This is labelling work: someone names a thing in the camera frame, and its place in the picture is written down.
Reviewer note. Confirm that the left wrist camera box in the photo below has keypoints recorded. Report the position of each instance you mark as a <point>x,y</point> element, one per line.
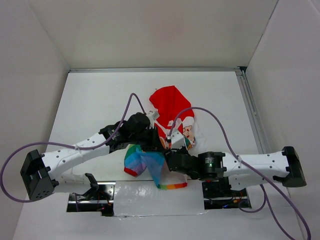
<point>153,115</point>

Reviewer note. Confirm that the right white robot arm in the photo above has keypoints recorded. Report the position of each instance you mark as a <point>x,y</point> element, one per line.
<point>237,173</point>

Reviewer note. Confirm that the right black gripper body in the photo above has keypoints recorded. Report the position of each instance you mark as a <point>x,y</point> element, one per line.
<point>183,149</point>

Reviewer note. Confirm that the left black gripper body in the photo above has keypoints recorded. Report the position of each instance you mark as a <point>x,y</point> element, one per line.
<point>147,135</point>

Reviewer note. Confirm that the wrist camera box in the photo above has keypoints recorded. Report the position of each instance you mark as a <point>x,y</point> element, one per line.
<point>176,140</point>
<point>153,115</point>

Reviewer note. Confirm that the metal base rail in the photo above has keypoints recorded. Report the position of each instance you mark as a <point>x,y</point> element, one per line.
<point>214,199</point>

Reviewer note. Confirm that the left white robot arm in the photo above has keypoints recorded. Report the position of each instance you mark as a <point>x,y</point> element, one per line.
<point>45,173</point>

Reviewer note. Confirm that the white tape sheet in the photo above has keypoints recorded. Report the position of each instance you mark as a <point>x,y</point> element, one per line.
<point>144,199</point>

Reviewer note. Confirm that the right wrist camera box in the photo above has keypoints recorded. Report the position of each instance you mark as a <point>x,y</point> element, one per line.
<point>176,140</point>

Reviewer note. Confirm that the rainbow striped kids jacket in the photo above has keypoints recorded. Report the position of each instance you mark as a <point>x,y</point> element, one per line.
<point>168,101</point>

